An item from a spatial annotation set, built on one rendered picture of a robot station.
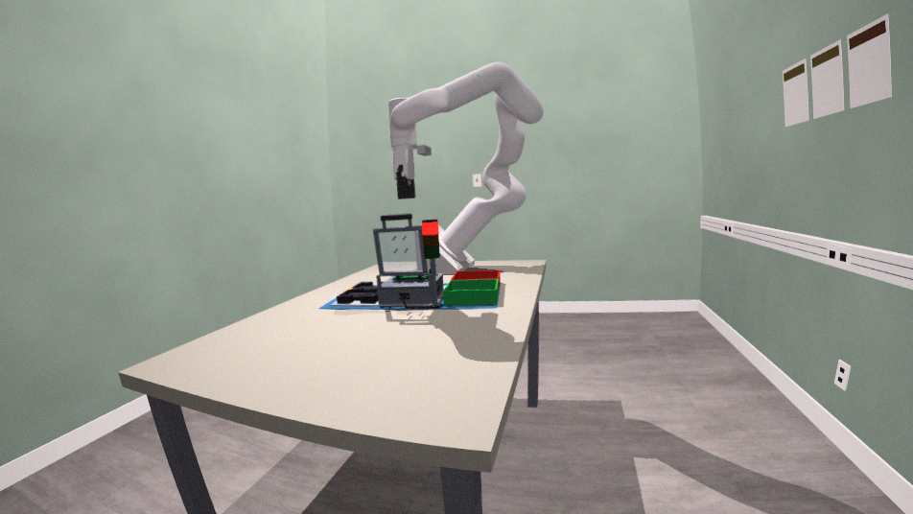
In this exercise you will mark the green bin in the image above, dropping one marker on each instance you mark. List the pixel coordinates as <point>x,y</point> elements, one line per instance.
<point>471,292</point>

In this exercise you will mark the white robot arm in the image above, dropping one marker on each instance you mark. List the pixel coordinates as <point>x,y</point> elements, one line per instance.
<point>513,100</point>

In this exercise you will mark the red bin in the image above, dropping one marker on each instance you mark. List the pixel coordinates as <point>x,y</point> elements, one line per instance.
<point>476,275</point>

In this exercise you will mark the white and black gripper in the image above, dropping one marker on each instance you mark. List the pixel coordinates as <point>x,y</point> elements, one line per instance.
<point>403,159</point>

